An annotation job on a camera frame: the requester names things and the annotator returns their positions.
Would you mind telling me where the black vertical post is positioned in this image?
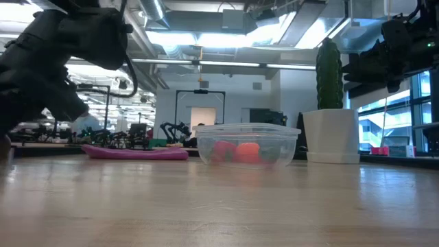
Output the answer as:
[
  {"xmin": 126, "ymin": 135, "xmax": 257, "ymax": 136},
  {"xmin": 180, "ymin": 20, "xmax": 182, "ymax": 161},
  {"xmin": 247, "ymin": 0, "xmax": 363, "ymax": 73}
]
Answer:
[{"xmin": 428, "ymin": 67, "xmax": 439, "ymax": 123}]

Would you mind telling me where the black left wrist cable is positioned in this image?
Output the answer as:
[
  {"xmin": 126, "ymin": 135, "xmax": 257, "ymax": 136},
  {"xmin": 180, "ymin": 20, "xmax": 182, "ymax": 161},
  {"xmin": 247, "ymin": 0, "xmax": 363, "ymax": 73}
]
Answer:
[{"xmin": 77, "ymin": 54, "xmax": 139, "ymax": 99}]

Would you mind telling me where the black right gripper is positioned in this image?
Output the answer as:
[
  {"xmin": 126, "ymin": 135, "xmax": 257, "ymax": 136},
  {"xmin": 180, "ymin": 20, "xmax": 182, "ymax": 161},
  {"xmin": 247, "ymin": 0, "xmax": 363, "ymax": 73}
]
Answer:
[{"xmin": 342, "ymin": 43, "xmax": 418, "ymax": 94}]

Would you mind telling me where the white plant pot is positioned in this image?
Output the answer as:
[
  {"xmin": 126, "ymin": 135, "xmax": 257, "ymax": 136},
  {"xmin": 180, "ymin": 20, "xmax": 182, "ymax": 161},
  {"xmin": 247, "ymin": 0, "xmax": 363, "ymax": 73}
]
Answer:
[{"xmin": 302, "ymin": 108, "xmax": 361, "ymax": 164}]

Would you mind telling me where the red box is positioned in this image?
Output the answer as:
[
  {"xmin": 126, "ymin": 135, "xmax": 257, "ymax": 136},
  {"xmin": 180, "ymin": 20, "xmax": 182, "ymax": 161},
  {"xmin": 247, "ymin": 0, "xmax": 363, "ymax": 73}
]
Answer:
[{"xmin": 370, "ymin": 145, "xmax": 390, "ymax": 156}]

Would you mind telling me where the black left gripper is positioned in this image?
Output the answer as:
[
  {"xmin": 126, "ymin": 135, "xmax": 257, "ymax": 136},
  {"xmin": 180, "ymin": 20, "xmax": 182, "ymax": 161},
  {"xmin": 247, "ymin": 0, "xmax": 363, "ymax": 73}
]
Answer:
[{"xmin": 0, "ymin": 13, "xmax": 91, "ymax": 138}]

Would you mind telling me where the person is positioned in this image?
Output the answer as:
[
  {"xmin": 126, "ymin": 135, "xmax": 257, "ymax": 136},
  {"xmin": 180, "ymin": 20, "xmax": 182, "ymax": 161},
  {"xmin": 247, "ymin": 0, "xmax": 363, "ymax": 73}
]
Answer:
[{"xmin": 71, "ymin": 113, "xmax": 104, "ymax": 134}]

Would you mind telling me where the tall green cactus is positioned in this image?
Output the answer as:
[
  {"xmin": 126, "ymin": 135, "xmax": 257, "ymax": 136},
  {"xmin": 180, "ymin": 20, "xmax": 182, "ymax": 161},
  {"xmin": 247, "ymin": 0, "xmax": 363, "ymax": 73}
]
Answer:
[{"xmin": 315, "ymin": 36, "xmax": 344, "ymax": 110}]

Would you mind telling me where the yellow hanging cable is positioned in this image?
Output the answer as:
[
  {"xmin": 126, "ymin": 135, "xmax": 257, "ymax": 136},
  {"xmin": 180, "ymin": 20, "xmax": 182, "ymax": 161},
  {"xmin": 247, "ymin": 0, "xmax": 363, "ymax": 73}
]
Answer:
[{"xmin": 379, "ymin": 0, "xmax": 392, "ymax": 148}]

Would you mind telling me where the long ceiling light tube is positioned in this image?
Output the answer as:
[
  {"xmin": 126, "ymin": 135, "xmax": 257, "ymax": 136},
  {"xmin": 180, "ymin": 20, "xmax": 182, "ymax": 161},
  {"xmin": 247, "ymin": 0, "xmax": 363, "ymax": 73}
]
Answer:
[{"xmin": 68, "ymin": 56, "xmax": 316, "ymax": 71}]

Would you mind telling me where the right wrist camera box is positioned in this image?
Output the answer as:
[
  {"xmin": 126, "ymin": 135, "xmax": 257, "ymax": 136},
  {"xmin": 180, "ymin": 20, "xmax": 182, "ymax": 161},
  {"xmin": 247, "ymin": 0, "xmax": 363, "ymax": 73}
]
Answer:
[{"xmin": 381, "ymin": 13, "xmax": 418, "ymax": 47}]

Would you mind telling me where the large red toy strawberry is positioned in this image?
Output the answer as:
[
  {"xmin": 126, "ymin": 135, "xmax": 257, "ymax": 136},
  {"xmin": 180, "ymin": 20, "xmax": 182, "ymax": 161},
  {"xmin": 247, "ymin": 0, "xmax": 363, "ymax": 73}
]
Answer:
[{"xmin": 211, "ymin": 140, "xmax": 237, "ymax": 164}]

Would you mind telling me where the orange toy fruit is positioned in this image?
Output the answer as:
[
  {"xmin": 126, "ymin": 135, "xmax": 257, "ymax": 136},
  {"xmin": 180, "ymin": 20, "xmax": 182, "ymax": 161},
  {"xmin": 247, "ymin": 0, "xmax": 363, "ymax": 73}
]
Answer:
[{"xmin": 234, "ymin": 141, "xmax": 262, "ymax": 165}]

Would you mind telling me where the black equipment case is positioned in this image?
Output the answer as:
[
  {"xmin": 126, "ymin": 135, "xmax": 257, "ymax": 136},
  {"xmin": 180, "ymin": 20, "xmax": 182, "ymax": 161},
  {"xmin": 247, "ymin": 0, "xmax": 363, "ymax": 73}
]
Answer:
[{"xmin": 249, "ymin": 108, "xmax": 288, "ymax": 126}]

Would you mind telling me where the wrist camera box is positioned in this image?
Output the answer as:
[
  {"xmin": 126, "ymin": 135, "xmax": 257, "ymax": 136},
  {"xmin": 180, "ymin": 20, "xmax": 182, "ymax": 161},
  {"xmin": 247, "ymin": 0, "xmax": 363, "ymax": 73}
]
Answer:
[
  {"xmin": 56, "ymin": 6, "xmax": 134, "ymax": 71},
  {"xmin": 381, "ymin": 13, "xmax": 418, "ymax": 47}
]

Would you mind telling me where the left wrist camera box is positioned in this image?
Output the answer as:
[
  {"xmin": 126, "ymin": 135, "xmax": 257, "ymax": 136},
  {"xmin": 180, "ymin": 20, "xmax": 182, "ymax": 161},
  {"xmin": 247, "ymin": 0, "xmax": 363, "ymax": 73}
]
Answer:
[{"xmin": 56, "ymin": 6, "xmax": 134, "ymax": 71}]

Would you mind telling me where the green box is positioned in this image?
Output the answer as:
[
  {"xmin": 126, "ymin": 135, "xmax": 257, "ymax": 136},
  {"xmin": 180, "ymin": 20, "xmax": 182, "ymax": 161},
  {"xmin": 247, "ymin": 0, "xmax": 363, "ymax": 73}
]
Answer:
[{"xmin": 148, "ymin": 138, "xmax": 168, "ymax": 149}]

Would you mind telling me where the small black monitor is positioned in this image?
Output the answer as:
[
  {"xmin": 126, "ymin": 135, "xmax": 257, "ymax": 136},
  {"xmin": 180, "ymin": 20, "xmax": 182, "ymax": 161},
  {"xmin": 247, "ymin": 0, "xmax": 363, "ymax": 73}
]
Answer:
[{"xmin": 128, "ymin": 122, "xmax": 148, "ymax": 139}]

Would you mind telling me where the clear plastic tupperware container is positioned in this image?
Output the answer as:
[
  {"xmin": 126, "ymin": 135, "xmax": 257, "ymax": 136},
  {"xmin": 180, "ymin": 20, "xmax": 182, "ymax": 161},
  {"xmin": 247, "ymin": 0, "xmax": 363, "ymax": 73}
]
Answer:
[{"xmin": 191, "ymin": 122, "xmax": 302, "ymax": 169}]

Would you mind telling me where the teal and white box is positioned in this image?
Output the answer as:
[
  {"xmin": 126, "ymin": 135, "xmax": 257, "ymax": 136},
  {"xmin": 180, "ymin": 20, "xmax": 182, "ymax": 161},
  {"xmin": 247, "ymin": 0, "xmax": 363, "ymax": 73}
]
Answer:
[{"xmin": 389, "ymin": 144, "xmax": 416, "ymax": 158}]

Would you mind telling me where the black metal frame rig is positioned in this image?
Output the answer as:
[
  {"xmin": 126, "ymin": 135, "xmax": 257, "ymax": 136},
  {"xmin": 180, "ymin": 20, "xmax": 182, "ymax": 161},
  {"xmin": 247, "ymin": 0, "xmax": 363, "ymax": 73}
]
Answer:
[
  {"xmin": 174, "ymin": 89, "xmax": 226, "ymax": 138},
  {"xmin": 77, "ymin": 83, "xmax": 111, "ymax": 131}
]

